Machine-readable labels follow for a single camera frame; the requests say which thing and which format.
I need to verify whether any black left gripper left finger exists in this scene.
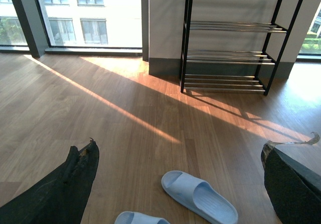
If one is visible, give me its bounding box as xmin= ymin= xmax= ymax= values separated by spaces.
xmin=1 ymin=139 xmax=99 ymax=223

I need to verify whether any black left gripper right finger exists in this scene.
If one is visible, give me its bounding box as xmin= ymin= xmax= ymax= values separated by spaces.
xmin=261 ymin=132 xmax=320 ymax=223

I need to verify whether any light blue slipper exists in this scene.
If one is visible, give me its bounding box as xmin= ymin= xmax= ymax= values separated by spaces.
xmin=114 ymin=211 xmax=170 ymax=224
xmin=161 ymin=170 xmax=238 ymax=223

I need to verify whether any black metal shoe rack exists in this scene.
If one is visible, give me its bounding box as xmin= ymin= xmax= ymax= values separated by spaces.
xmin=180 ymin=0 xmax=303 ymax=95

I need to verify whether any dark window frame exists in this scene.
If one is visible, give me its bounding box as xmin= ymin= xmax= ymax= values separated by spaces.
xmin=1 ymin=0 xmax=138 ymax=58

